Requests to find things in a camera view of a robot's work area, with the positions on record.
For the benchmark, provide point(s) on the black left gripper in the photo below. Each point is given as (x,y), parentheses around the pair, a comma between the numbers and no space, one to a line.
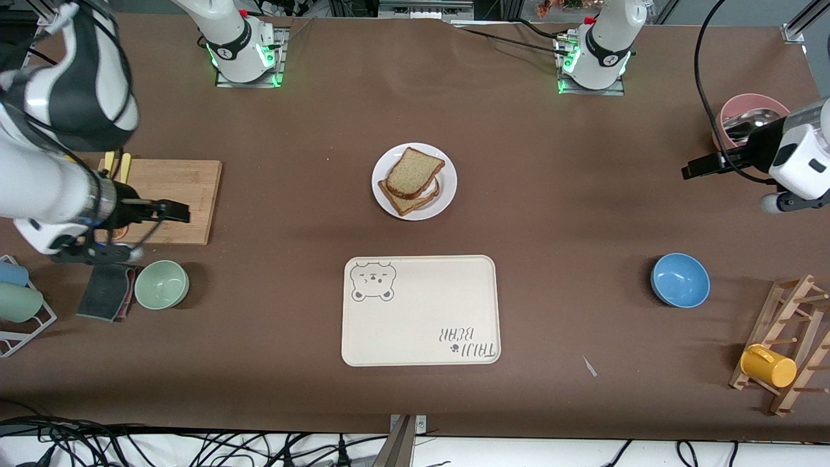
(760,147)

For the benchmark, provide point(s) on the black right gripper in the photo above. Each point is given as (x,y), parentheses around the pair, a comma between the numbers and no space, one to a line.
(124,211)

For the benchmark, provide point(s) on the white round plate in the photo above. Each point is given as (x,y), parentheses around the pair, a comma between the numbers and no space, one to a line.
(389,201)

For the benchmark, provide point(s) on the bread slice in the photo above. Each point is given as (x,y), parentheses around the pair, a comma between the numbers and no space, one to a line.
(405,204)

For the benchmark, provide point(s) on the bread slice sandwich lid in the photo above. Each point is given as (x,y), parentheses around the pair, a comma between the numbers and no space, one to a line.
(415,172)

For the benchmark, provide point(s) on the fried egg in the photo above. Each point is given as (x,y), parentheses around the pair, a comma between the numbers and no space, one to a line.
(429,188)

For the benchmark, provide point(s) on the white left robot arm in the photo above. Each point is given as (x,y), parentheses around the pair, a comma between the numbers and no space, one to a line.
(603,39)

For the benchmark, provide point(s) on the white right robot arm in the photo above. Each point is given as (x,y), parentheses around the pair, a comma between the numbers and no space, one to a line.
(39,181)

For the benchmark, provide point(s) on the wooden cutting board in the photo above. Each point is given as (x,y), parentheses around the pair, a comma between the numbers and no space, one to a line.
(194,188)

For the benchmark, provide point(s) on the orange fruit slice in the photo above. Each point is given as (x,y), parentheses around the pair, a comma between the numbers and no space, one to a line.
(119,232)

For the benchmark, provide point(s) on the yellow plastic fork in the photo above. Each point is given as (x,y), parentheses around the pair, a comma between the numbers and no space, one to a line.
(125,165)

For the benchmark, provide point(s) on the metal ladle spoon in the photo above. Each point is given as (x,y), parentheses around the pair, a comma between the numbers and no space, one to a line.
(755,123)

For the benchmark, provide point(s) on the mint green bowl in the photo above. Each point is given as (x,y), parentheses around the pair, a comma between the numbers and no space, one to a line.
(162,284)

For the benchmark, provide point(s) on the yellow plastic knife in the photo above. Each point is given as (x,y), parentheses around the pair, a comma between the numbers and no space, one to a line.
(109,162)

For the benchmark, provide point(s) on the pink bowl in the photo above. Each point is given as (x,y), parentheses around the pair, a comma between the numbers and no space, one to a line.
(746,100)

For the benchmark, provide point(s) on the grey folded cloth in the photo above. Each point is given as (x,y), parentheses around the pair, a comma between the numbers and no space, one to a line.
(104,295)

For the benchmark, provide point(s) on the blue bowl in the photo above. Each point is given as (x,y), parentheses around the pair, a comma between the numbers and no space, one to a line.
(679,280)

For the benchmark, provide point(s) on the wooden mug rack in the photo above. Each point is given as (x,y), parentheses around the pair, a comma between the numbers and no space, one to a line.
(775,311)

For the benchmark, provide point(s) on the light blue cup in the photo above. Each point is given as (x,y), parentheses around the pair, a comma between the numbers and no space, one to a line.
(11,274)

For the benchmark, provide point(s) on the pale green cup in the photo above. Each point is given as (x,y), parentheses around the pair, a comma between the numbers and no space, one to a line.
(18,303)

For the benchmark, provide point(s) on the yellow mug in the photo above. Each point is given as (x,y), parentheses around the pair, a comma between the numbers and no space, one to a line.
(768,366)

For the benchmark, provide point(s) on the white tape scrap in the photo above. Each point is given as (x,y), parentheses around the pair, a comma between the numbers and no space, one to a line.
(589,367)

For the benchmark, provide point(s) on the cream tray with bear print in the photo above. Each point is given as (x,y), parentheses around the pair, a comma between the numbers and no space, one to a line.
(421,311)

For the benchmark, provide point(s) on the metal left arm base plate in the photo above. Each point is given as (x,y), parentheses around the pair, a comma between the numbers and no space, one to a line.
(616,91)

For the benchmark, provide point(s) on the aluminium frame post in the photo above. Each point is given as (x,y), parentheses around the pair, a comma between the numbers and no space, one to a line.
(794,29)

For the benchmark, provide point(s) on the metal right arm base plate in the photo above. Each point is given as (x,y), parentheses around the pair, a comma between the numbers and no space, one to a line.
(280,65)

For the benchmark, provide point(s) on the metal frame rail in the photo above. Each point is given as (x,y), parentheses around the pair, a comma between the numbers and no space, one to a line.
(421,10)

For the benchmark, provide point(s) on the grey metal table bracket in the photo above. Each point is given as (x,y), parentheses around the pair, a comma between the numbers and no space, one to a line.
(399,447)

